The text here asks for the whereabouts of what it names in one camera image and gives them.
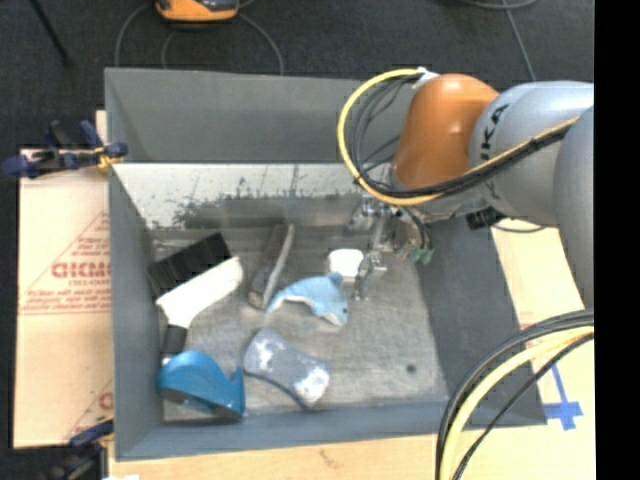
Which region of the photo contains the small white cup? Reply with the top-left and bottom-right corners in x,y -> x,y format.
327,248 -> 365,277

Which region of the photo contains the brown cardboard board red print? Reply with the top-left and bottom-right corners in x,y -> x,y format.
12,147 -> 115,450

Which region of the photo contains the blue toy dolphin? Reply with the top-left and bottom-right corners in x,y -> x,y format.
264,271 -> 350,329

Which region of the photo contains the blue curved plastic object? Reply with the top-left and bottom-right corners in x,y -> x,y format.
155,349 -> 247,420

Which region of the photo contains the grey metal bin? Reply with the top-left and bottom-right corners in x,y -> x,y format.
103,66 -> 547,462

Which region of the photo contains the black and white brush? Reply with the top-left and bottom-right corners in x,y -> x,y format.
146,231 -> 246,355

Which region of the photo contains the black cylinder on white bracket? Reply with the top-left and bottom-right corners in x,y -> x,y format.
466,207 -> 547,234

